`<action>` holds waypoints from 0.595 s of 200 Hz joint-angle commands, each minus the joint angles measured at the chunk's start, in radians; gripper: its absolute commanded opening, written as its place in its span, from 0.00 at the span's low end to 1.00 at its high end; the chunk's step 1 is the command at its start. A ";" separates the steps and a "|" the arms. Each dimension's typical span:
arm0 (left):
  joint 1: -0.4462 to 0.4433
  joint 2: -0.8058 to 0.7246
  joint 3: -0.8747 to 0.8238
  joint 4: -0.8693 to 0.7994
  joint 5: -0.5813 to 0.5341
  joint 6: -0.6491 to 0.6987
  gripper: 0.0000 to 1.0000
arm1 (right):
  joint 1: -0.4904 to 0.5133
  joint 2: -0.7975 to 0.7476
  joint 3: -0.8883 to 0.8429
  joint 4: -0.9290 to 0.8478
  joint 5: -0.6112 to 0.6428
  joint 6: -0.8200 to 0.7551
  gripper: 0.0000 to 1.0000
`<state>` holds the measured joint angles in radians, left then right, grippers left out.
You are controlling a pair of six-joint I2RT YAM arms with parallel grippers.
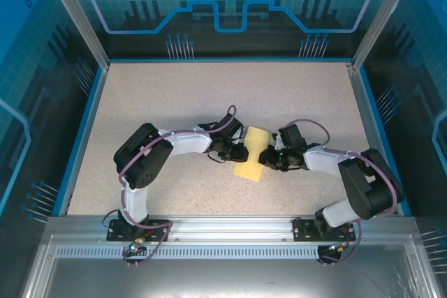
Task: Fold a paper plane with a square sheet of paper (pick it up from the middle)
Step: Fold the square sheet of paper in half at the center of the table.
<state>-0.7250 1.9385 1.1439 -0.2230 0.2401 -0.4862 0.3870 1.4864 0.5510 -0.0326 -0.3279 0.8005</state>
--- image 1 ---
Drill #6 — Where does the yellow cloth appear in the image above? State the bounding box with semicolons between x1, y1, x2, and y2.
233;125;272;184

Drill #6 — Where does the grey metal tray panel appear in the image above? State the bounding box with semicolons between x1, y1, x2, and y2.
19;234;443;298

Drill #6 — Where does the blue table border strip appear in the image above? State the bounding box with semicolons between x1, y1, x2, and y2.
52;56;413;217

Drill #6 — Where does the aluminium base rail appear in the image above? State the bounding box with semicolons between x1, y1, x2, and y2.
45;216;418;243

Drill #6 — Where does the slotted metal cable strip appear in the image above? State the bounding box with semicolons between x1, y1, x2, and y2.
54;246;338;260

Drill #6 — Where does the aluminium table side rail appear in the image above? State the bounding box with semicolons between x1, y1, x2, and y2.
347;62;401;215

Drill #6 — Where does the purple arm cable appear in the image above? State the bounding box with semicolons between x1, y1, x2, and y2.
118;104;239;268
286;119;405;267

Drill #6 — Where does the cable connector with green light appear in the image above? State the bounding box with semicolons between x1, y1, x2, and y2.
126;237;147;254
326;241;351;254

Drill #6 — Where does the aluminium frame post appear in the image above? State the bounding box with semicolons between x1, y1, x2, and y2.
351;0;422;70
38;0;112;70

